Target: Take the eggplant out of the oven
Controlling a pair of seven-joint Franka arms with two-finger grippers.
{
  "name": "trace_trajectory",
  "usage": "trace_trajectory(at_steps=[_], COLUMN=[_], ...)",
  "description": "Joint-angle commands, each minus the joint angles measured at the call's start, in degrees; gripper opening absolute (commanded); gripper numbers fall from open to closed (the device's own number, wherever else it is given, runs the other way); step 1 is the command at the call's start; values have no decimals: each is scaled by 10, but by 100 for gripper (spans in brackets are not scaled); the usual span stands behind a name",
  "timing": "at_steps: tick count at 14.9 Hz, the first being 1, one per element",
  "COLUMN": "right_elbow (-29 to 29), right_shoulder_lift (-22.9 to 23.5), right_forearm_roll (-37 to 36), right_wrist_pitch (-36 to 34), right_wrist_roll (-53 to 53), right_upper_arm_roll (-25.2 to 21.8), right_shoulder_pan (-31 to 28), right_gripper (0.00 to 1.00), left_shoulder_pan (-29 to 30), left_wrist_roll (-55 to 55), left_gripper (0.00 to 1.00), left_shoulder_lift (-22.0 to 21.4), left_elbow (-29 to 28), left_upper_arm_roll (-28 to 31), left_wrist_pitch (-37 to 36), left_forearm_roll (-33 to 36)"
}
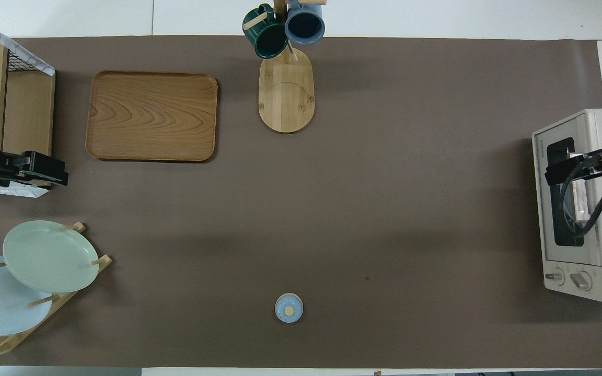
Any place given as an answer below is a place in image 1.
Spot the pale green plate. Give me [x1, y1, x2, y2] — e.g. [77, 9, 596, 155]
[3, 220, 100, 294]

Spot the wooden plate rack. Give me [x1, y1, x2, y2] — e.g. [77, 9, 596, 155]
[0, 222, 113, 359]

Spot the wooden serving tray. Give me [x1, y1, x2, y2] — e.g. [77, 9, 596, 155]
[85, 70, 219, 162]

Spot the brown table mat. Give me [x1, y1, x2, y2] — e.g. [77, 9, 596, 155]
[0, 35, 602, 369]

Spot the wooden mug tree stand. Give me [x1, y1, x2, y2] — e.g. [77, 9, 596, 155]
[242, 0, 328, 134]

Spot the dark green mug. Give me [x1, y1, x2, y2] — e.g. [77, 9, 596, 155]
[242, 4, 289, 60]

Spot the small blue jar wooden knob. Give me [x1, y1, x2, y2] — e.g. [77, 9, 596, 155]
[274, 292, 304, 324]

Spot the blue grey mug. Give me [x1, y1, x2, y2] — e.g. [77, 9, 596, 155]
[284, 0, 326, 46]

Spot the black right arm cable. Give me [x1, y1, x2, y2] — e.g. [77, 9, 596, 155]
[559, 157, 602, 239]

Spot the wooden shelf with wire mesh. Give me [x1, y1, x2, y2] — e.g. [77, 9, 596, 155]
[0, 11, 56, 198]

